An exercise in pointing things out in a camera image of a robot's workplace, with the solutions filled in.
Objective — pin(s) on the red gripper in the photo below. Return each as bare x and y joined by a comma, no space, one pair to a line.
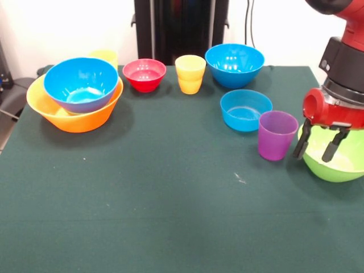
327,112

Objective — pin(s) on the large green bowl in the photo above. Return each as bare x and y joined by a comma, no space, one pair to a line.
338,173

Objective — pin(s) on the small blue ridged bowl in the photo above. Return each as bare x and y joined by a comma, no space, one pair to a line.
241,116

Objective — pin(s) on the large blue bowl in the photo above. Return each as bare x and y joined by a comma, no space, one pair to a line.
82,85
234,71

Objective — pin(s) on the yellow cup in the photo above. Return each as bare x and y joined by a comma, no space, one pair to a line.
190,74

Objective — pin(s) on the large orange bowl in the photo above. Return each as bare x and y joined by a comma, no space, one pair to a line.
82,123

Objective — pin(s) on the purple cup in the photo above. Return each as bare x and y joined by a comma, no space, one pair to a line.
276,142

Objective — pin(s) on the dark green tablecloth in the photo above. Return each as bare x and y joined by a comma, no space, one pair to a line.
170,199

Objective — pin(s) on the black robot column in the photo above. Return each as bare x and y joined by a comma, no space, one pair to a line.
182,31

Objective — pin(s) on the small red bowl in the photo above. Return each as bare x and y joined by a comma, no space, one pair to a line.
145,76

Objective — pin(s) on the translucent yellow-green cup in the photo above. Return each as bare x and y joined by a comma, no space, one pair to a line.
109,55

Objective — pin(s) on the black robot pedestal leg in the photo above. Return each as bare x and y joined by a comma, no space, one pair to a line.
11,96

